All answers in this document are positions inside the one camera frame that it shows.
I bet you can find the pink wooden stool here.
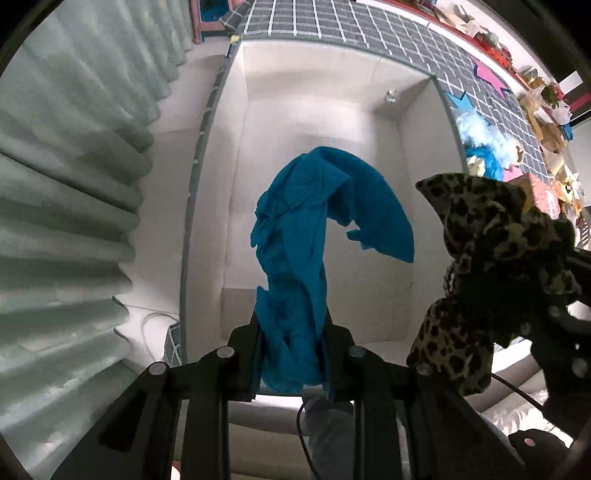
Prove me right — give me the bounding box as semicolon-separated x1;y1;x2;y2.
191;0;252;44

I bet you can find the pink box with yellow top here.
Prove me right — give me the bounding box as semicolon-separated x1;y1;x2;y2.
522;173;561;217

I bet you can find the white cable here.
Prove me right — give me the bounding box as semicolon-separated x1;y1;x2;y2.
141;311;182;365

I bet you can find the leopard print cloth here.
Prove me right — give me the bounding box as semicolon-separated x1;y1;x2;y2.
406;173;583;398

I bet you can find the person's leg in jeans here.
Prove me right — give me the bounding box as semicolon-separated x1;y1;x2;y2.
302;396;357;480

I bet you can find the pale green curtain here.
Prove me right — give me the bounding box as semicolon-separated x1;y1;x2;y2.
0;0;195;462

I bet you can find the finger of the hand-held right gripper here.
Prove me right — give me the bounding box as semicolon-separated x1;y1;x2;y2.
561;247;591;305

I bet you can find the blue cloth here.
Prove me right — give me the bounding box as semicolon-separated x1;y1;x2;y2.
250;146;415;395

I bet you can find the grey grid blanket with stars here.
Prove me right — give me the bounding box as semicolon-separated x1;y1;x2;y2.
164;0;561;367

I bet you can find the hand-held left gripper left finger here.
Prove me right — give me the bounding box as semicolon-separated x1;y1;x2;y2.
51;310;269;480

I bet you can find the blue fluffy plush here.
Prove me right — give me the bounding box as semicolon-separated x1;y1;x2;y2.
455;111;525;182

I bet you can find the pile of assorted shelf goods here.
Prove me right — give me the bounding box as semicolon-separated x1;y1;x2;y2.
406;0;591;236

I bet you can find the black cable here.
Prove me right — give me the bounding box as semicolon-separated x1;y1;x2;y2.
490;373;551;412
295;392;315;480

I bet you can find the white fabric storage box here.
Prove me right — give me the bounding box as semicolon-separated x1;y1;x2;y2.
180;34;472;402

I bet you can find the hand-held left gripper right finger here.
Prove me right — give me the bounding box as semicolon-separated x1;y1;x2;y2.
318;308;525;480

